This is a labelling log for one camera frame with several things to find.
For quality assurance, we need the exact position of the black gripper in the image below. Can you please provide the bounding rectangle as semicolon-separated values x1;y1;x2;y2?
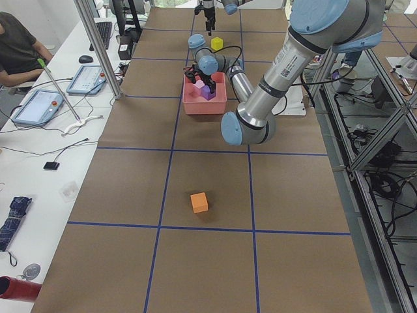
194;0;215;35
196;64;216;95

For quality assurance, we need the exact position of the purple foam block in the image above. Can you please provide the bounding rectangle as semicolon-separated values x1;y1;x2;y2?
201;85;216;101

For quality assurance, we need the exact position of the pink foam block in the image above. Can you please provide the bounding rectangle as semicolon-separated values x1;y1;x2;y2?
189;80;205;98

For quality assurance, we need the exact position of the yellow foam block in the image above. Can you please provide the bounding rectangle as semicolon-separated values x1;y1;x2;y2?
210;37;223;51

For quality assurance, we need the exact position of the orange foam block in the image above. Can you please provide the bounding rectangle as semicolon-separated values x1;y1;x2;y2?
190;192;209;214

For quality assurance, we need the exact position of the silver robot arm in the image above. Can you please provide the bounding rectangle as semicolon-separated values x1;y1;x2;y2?
194;0;251;36
188;1;386;145

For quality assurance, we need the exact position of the pink plastic bin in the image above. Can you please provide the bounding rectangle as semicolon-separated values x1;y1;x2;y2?
182;72;227;115

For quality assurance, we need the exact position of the black label printer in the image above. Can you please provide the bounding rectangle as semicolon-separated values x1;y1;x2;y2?
118;31;137;61

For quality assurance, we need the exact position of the black keyboard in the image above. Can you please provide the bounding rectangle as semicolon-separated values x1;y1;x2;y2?
96;21;113;50

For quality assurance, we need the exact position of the far teach pendant tablet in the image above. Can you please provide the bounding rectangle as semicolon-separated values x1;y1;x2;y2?
66;64;106;96

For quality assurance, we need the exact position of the teach pendant tablet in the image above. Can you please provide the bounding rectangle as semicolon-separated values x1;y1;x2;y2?
66;64;106;96
12;90;64;126

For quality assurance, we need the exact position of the black computer mouse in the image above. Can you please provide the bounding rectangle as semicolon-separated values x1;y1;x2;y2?
78;55;94;64

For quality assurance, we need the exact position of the near teach pendant tablet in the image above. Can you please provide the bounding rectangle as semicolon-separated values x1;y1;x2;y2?
12;90;64;126

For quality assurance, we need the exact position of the green tipped metal rod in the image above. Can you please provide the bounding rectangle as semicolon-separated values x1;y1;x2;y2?
37;58;81;122

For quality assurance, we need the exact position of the small black device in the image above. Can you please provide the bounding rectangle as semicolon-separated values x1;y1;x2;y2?
43;161;60;171

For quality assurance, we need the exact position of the seated person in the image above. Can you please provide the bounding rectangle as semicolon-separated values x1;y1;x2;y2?
1;12;53;87

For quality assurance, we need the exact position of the folded blue umbrella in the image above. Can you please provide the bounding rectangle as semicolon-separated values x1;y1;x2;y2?
1;196;33;252

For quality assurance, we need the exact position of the red cylinder bottle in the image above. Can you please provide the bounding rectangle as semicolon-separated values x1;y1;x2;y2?
1;276;42;303

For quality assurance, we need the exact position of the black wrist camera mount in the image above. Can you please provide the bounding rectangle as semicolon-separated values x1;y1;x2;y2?
183;64;200;84

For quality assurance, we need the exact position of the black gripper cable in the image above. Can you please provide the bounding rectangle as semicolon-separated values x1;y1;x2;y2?
208;45;244;78

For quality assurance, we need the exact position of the aluminium frame post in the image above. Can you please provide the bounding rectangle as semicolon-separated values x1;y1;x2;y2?
74;0;122;100

